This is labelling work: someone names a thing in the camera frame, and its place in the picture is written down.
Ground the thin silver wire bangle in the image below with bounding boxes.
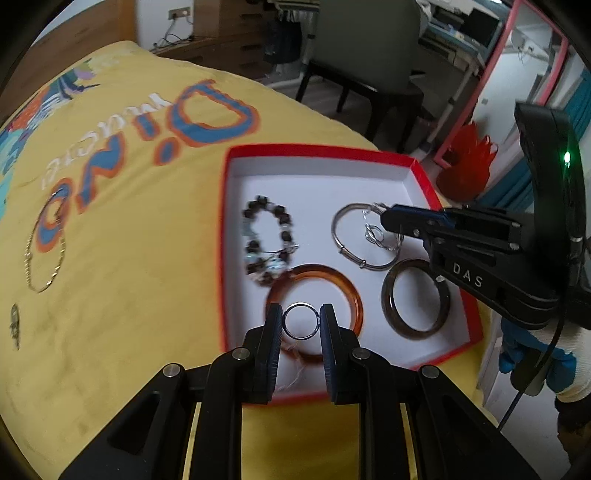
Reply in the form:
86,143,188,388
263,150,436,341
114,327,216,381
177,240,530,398
331,202,404,272

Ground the amber resin bangle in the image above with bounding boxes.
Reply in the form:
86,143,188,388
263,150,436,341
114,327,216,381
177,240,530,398
266,264,365,365

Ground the wall power socket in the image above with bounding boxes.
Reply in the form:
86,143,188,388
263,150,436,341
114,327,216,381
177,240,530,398
168,7,191,20

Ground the red jewelry box tray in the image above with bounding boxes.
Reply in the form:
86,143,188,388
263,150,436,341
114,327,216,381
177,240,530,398
221,144,483,394

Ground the grey green chair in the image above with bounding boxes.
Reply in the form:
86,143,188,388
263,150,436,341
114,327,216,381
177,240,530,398
295,0,424,151

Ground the teal curtain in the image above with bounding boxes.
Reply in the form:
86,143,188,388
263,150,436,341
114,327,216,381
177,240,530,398
479,68,591,218

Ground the dark horn bangle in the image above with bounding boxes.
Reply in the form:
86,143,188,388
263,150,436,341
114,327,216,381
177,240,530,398
381,259,451,340

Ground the red plastic bag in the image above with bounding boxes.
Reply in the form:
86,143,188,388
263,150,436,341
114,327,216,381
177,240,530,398
436,121,499,203

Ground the pink framed mirror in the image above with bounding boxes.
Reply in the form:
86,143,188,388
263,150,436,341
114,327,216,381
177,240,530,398
433,1,569,167

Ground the white desk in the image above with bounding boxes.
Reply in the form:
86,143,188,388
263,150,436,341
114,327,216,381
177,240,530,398
416,1,510,142

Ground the wooden drawer cabinet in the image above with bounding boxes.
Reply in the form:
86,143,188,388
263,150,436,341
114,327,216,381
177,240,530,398
155,0,277,80

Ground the blue white gloved hand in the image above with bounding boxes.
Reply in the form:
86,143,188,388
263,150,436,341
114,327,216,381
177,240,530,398
499,319,590,404

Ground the dark beaded bracelet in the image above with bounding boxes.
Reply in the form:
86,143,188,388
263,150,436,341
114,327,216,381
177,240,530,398
241,195,301,287

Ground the silver charm pendant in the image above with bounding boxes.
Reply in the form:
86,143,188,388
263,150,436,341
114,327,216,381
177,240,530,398
10,304,20,350

